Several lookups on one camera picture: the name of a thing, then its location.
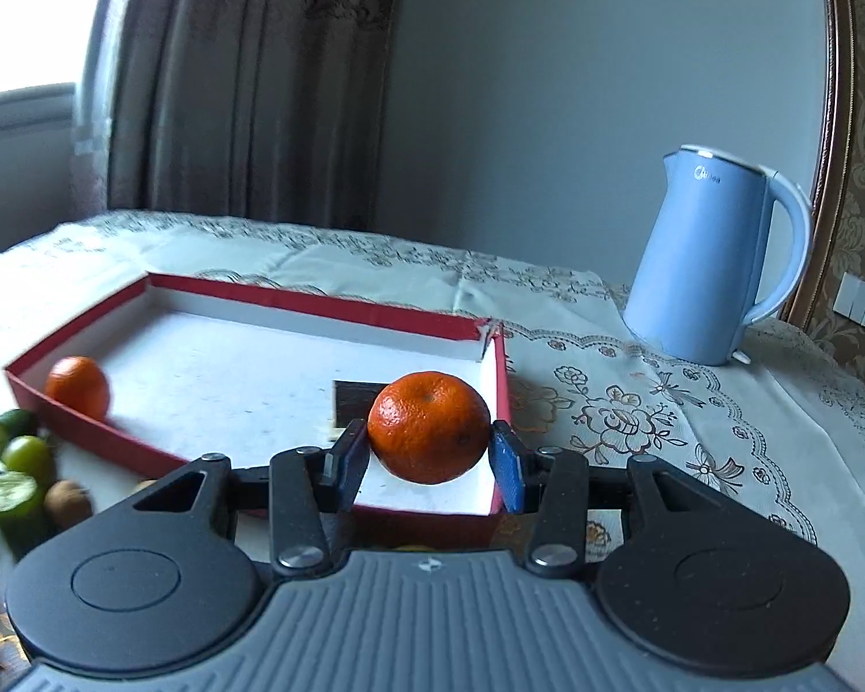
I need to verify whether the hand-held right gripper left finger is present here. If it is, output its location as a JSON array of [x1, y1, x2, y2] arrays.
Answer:
[[97, 422, 371, 579]]

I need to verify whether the window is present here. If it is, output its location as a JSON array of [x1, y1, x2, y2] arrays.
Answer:
[[0, 0, 116, 160]]

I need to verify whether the light-faced green cucumber piece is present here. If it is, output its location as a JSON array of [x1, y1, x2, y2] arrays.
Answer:
[[0, 471, 51, 563]]

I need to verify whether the small orange mandarin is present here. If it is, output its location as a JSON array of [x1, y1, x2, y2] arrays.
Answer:
[[45, 356, 111, 420]]

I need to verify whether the dark green cucumber piece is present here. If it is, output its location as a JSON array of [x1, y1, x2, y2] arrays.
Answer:
[[0, 409, 40, 462]]

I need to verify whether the large orange mandarin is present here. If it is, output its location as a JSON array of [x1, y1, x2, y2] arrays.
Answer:
[[367, 370, 492, 486]]

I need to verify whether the brown wooden curved frame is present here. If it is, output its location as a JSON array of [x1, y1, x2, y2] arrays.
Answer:
[[778, 0, 865, 327]]

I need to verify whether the brown patterned curtain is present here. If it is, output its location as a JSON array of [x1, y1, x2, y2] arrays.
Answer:
[[107, 0, 412, 233]]

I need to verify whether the dark rectangular eggplant piece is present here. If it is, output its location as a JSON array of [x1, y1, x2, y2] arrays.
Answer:
[[330, 378, 392, 445]]

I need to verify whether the light blue electric kettle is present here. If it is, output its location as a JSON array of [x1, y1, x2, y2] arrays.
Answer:
[[622, 145, 814, 367]]

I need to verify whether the brown kiwi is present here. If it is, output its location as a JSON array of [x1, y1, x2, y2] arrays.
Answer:
[[43, 479, 93, 529]]

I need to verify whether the sheer lace curtain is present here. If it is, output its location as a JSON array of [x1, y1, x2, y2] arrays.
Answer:
[[68, 0, 161, 221]]

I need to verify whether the red shallow cardboard box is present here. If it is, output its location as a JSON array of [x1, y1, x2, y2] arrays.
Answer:
[[3, 272, 512, 550]]

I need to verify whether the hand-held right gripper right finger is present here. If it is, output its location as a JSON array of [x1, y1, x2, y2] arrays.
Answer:
[[490, 419, 765, 581]]

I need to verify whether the green tomato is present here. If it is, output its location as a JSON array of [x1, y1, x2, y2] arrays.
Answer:
[[1, 435, 53, 483]]

